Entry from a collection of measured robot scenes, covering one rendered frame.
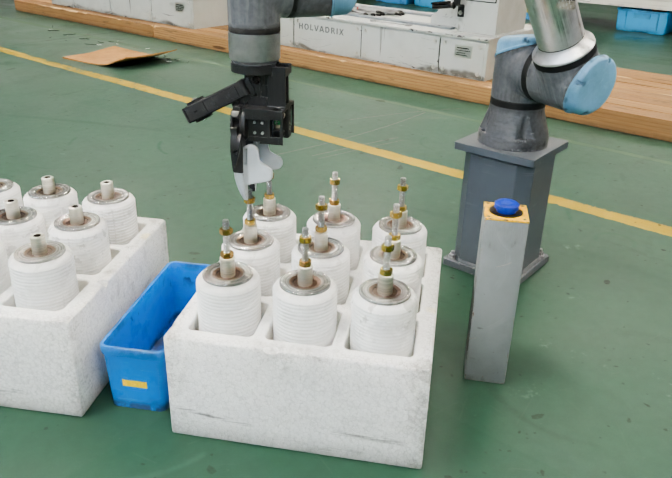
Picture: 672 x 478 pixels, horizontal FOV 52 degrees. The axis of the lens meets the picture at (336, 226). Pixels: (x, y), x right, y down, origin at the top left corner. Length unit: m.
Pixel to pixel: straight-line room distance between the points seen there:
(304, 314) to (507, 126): 0.70
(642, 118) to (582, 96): 1.51
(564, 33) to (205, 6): 3.34
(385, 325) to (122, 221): 0.58
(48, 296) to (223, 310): 0.29
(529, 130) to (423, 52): 1.86
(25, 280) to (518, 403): 0.82
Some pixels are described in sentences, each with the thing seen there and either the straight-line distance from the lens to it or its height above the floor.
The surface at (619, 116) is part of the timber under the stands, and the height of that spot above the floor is 0.06.
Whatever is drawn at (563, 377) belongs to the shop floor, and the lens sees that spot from 1.32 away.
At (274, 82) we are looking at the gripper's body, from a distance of 1.02.
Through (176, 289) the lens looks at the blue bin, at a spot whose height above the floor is 0.06.
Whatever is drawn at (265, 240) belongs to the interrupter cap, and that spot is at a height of 0.25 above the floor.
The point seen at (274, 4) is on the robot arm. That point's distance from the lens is 1.00.
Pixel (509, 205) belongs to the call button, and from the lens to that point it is 1.13.
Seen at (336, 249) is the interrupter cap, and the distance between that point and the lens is 1.11.
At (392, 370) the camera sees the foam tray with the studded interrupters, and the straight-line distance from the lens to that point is 0.98.
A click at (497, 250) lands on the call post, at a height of 0.26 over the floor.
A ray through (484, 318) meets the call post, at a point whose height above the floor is 0.13.
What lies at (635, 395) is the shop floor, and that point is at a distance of 1.33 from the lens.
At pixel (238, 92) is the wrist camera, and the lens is 1.03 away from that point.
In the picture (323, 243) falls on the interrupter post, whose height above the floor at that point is 0.26.
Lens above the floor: 0.75
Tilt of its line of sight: 25 degrees down
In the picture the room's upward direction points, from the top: 2 degrees clockwise
